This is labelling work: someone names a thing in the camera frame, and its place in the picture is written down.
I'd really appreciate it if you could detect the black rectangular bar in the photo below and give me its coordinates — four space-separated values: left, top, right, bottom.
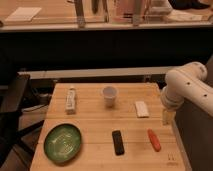
112 130 125 155

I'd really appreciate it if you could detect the white paper sheet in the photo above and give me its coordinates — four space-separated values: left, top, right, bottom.
5 7 41 22

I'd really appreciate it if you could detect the white paper cup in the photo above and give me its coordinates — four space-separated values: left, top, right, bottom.
102 86 117 107

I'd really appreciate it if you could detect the black chair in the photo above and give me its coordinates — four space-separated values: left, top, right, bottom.
0 75 44 168

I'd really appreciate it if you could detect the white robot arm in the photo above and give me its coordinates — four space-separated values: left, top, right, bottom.
160 61 213 125

